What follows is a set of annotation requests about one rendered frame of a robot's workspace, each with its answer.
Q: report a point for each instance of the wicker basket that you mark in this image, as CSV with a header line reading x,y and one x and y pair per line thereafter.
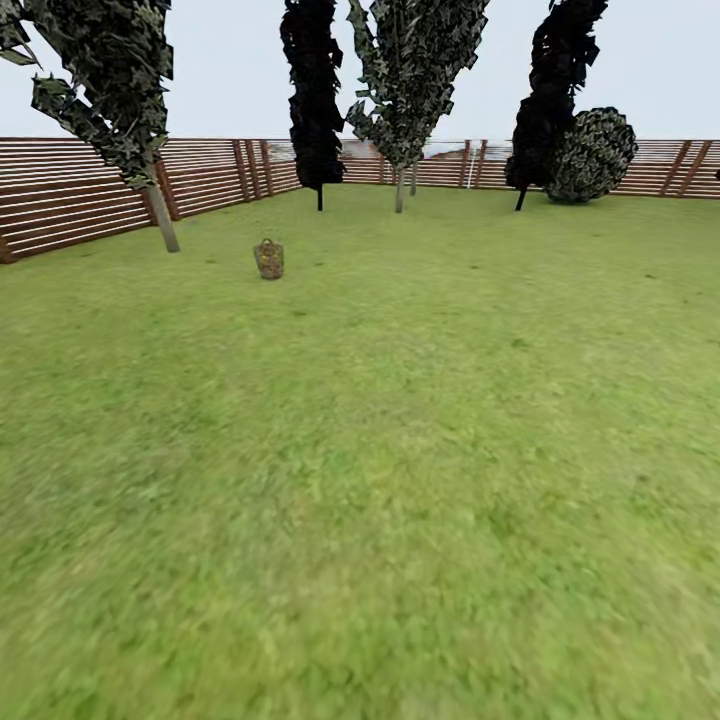
x,y
270,259

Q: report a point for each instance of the bush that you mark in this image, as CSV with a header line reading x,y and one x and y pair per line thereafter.
x,y
597,153

